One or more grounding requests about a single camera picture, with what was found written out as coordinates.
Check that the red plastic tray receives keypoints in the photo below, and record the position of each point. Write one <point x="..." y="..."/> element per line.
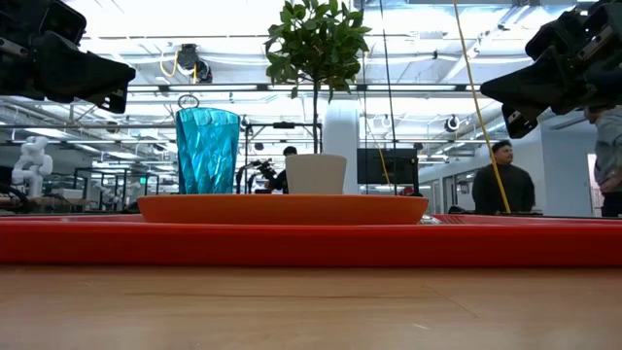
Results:
<point x="311" y="245"/>

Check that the person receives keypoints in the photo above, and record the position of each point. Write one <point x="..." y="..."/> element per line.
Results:
<point x="282" y="182"/>
<point x="610" y="146"/>
<point x="515" y="189"/>

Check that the teal faceted plastic cup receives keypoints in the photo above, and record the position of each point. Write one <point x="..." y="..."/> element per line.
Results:
<point x="208" y="150"/>

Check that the orange round plate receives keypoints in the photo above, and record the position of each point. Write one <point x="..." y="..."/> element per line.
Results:
<point x="282" y="210"/>

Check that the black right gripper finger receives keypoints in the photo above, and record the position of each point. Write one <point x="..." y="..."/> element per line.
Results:
<point x="529" y="82"/>
<point x="519" y="122"/>

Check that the black tabletop robot arm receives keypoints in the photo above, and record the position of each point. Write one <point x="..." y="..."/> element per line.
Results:
<point x="266" y="170"/>

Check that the white column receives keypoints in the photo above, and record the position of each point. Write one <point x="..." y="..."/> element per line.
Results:
<point x="342" y="126"/>

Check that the black metal rack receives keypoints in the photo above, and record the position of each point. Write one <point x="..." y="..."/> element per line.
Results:
<point x="124" y="171"/>

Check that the white plant pot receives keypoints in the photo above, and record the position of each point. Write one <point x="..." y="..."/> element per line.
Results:
<point x="316" y="175"/>

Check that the green leafy plant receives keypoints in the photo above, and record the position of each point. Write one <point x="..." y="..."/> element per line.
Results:
<point x="316" y="53"/>

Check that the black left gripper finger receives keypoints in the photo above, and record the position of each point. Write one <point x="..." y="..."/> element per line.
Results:
<point x="114" y="102"/>
<point x="78" y="73"/>

